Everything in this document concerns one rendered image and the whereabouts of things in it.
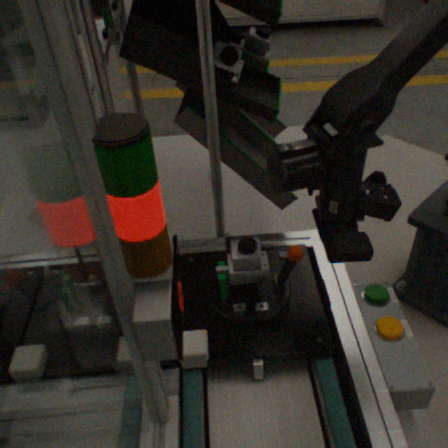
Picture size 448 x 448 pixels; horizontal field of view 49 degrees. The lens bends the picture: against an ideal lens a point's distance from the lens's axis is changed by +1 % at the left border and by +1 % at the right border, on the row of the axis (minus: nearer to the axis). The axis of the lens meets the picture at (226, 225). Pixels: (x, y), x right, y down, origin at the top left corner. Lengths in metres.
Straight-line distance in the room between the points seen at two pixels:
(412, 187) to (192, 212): 0.55
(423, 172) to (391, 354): 0.67
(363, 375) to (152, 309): 0.39
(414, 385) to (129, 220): 0.51
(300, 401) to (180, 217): 0.57
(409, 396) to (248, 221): 0.55
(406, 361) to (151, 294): 0.45
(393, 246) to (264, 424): 0.53
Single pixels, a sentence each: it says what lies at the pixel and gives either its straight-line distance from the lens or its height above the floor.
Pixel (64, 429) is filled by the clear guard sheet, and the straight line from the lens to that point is 0.34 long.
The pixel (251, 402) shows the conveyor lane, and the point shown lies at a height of 0.92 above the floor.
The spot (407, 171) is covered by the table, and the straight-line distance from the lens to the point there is 1.36.
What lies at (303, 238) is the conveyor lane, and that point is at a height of 0.96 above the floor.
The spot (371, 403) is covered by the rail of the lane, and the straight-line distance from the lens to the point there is 0.76.
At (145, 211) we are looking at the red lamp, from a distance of 0.43.
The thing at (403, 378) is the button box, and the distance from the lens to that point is 0.79.
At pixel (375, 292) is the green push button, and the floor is 0.97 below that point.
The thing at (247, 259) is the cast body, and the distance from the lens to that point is 0.75.
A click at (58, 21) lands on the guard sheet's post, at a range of 0.37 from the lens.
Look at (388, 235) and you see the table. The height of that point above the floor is 0.86.
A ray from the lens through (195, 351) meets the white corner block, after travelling 0.76.
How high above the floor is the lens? 1.61
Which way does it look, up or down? 41 degrees down
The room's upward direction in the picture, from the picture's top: 4 degrees counter-clockwise
